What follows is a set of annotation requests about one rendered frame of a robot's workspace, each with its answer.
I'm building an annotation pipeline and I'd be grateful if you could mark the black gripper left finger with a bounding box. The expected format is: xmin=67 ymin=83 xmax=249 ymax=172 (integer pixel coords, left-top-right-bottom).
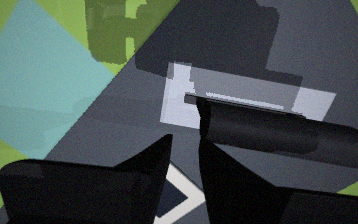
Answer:
xmin=0 ymin=134 xmax=173 ymax=224

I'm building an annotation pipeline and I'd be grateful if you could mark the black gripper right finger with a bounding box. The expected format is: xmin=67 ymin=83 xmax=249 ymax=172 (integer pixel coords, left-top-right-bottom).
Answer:
xmin=198 ymin=138 xmax=358 ymax=224

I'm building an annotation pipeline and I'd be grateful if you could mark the white square tile with dark square mark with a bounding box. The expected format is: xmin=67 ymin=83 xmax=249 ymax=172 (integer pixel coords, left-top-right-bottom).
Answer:
xmin=154 ymin=163 xmax=205 ymax=224

